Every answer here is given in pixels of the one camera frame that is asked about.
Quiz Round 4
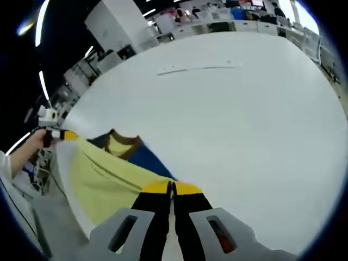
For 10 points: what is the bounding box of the person's left hand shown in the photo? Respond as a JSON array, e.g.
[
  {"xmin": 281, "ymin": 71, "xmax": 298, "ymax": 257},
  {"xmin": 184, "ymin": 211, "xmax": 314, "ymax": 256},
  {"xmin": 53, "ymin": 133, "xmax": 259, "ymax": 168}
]
[{"xmin": 28, "ymin": 129, "xmax": 46, "ymax": 149}]

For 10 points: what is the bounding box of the row of white cabinets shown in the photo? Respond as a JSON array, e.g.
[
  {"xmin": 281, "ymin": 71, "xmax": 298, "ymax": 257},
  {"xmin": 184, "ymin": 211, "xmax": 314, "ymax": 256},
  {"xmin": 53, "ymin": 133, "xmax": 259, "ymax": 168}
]
[{"xmin": 173, "ymin": 20, "xmax": 281, "ymax": 38}]

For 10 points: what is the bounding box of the white recessed socket strip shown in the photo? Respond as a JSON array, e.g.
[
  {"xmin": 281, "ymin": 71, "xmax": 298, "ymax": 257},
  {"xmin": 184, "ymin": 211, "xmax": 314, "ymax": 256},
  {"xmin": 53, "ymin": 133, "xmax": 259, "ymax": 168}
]
[{"xmin": 157, "ymin": 61, "xmax": 243, "ymax": 76}]

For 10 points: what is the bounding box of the short ceiling light strip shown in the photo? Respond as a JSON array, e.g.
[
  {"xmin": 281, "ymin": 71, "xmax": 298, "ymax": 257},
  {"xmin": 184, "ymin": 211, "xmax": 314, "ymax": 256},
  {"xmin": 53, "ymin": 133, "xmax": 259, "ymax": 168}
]
[
  {"xmin": 39, "ymin": 71, "xmax": 51, "ymax": 101},
  {"xmin": 34, "ymin": 0, "xmax": 51, "ymax": 47}
]

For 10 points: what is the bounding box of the black waste bin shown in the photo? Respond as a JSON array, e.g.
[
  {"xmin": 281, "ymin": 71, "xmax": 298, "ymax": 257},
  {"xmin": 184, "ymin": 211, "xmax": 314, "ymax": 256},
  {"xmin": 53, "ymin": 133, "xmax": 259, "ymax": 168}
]
[{"xmin": 118, "ymin": 45, "xmax": 136, "ymax": 59}]

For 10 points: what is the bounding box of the white square pillar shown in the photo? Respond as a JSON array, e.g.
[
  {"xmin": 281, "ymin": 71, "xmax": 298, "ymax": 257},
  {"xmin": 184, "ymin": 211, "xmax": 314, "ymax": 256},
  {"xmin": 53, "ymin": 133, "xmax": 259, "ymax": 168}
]
[{"xmin": 84, "ymin": 0, "xmax": 160, "ymax": 54}]

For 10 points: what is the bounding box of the black office chair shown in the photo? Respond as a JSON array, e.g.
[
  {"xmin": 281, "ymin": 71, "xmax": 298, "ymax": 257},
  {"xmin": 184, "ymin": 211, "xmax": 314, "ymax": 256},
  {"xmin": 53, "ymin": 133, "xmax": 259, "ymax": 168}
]
[{"xmin": 209, "ymin": 22, "xmax": 234, "ymax": 32}]

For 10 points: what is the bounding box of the yellow long-sleeved garment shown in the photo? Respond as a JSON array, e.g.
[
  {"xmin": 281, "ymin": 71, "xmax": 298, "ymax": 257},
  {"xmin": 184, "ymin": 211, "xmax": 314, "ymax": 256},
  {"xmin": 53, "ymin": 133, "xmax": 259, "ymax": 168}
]
[{"xmin": 67, "ymin": 129, "xmax": 180, "ymax": 226}]

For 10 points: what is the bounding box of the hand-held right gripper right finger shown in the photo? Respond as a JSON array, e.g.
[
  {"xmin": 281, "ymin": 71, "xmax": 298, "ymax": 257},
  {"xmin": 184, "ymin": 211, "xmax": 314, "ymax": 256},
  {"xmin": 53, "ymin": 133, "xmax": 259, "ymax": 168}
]
[{"xmin": 173, "ymin": 182, "xmax": 296, "ymax": 261}]

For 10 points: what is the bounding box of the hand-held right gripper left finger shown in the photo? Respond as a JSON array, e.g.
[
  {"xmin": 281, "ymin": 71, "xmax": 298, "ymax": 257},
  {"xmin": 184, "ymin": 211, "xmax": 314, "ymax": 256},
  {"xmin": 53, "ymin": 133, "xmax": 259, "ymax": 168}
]
[{"xmin": 89, "ymin": 181, "xmax": 172, "ymax": 261}]

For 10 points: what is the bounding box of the black cable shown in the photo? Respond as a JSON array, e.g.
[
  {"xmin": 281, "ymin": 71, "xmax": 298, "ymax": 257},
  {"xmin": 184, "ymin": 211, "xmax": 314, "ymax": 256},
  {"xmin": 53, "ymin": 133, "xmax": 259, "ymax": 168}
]
[
  {"xmin": 47, "ymin": 163, "xmax": 67, "ymax": 196},
  {"xmin": 0, "ymin": 178, "xmax": 39, "ymax": 237}
]

